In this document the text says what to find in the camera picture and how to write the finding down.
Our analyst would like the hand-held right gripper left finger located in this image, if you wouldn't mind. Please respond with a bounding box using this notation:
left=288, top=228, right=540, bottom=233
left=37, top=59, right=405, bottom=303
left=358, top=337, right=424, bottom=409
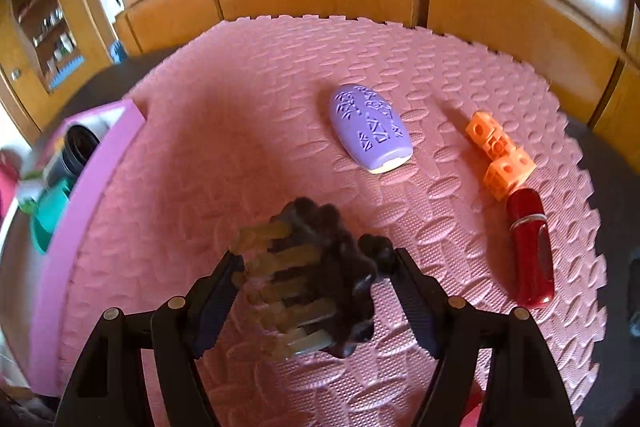
left=59, top=249, right=248, bottom=427

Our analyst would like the orange cube block toy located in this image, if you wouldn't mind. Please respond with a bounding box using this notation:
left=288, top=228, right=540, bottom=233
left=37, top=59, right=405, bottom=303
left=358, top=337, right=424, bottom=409
left=465, top=111, right=537, bottom=204

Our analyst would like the purple oval patterned case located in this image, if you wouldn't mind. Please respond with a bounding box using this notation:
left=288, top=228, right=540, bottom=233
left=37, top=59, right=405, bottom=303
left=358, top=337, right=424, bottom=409
left=327, top=83, right=415, bottom=172

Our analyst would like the dark red glossy bottle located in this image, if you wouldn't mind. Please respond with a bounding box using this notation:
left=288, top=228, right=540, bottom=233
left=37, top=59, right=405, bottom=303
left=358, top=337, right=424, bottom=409
left=505, top=188, right=556, bottom=310

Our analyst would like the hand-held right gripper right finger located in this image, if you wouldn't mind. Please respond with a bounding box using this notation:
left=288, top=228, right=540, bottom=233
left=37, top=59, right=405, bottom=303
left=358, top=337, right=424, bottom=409
left=392, top=248, right=576, bottom=427

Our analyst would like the brown studded ball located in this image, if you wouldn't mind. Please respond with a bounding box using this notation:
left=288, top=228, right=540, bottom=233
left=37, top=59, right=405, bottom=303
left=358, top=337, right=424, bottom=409
left=230, top=197, right=398, bottom=360

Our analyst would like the wooden glass door cabinet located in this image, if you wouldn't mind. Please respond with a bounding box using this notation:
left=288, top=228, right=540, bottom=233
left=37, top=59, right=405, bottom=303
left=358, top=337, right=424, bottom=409
left=0, top=0, right=118, bottom=132

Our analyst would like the blue foam mat in cabinet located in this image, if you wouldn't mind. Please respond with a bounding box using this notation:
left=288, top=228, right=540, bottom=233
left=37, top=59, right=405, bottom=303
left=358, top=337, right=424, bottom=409
left=50, top=54, right=85, bottom=90

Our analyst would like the pink foam puzzle mat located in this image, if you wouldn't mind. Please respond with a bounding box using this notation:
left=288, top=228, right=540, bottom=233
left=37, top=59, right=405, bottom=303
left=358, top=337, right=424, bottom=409
left=57, top=14, right=601, bottom=427

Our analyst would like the row of small shelf items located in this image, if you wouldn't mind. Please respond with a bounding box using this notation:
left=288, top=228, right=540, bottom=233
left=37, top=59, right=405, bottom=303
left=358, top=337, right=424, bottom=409
left=20, top=0, right=76, bottom=68

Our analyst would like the grey black cylinder toy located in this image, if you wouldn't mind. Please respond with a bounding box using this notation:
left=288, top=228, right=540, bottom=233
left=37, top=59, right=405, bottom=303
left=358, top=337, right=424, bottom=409
left=44, top=124, right=103, bottom=188

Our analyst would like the pink shallow cardboard box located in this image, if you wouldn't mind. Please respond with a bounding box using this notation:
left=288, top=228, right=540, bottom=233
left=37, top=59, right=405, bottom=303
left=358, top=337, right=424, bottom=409
left=10, top=99, right=147, bottom=400

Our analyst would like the teal plastic toy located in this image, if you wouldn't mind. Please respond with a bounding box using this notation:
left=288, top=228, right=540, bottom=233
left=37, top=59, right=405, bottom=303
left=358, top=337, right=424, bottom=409
left=29, top=179, right=71, bottom=255

